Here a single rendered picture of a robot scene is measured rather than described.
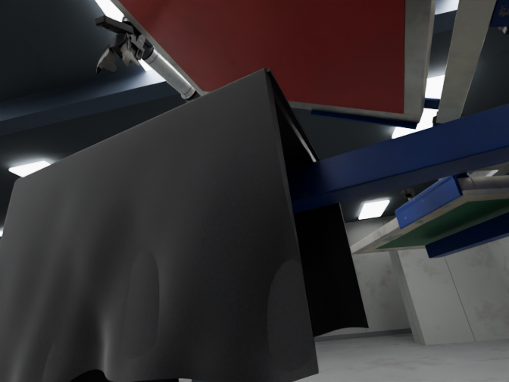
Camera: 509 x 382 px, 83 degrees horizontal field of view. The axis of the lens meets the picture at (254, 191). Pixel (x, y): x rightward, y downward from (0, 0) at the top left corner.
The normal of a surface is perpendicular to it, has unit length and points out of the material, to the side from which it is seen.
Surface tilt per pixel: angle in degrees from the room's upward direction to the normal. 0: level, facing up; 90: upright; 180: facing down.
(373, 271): 90
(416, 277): 90
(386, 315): 90
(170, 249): 90
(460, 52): 148
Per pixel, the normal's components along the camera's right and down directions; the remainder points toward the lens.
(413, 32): -0.40, 0.90
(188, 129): -0.43, -0.28
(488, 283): -0.21, -0.39
